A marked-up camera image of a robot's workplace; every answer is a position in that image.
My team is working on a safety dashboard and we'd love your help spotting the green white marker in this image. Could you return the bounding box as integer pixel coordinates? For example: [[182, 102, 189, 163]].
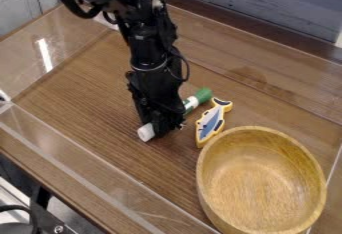
[[137, 87, 213, 142]]

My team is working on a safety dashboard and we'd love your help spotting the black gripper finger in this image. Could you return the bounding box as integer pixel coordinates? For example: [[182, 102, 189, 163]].
[[153, 110, 185, 138], [133, 92, 153, 124]]

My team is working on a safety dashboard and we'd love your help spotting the black cable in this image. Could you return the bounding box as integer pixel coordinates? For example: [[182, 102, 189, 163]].
[[0, 205, 49, 234]]

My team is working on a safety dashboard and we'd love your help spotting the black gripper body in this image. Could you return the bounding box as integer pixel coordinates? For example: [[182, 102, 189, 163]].
[[125, 57, 188, 119]]

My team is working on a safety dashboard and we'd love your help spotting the brown wooden bowl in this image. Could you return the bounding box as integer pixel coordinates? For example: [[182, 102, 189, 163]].
[[197, 126, 328, 234]]

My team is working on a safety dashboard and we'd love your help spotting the clear acrylic front wall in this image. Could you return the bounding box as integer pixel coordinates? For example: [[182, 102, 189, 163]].
[[0, 102, 221, 234]]

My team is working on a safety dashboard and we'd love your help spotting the yellow blue fish toy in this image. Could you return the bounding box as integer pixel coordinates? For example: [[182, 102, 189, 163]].
[[196, 97, 233, 148]]

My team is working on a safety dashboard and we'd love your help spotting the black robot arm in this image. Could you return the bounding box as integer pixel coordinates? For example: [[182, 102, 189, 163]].
[[61, 0, 190, 137]]

